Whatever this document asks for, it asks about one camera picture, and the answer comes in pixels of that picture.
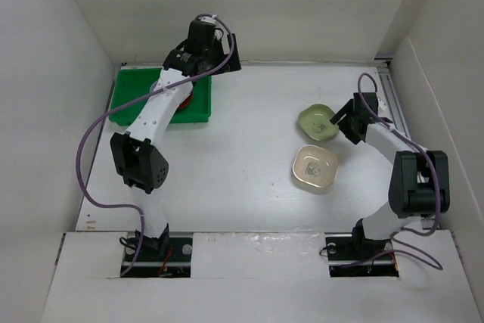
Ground green square panda dish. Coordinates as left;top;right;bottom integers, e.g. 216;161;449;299
297;104;339;141

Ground cream square panda dish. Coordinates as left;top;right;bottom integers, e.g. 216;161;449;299
292;144;339;188

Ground red round plate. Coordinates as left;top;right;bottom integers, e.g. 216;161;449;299
177;92;194;111

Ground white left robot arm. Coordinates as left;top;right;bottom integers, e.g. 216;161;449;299
110;14;240;260

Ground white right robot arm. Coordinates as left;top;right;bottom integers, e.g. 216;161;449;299
330;92;450;261

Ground green plastic bin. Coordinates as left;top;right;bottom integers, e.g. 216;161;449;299
109;67;212;126

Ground aluminium side rail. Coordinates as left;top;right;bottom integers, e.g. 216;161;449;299
374;57;410;137

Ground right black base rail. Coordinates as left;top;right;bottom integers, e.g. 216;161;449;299
319;233;399;278

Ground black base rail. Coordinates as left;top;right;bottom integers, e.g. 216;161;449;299
120;234;193;278
319;233;399;278

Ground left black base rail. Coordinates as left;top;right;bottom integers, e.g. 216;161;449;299
120;234;193;278

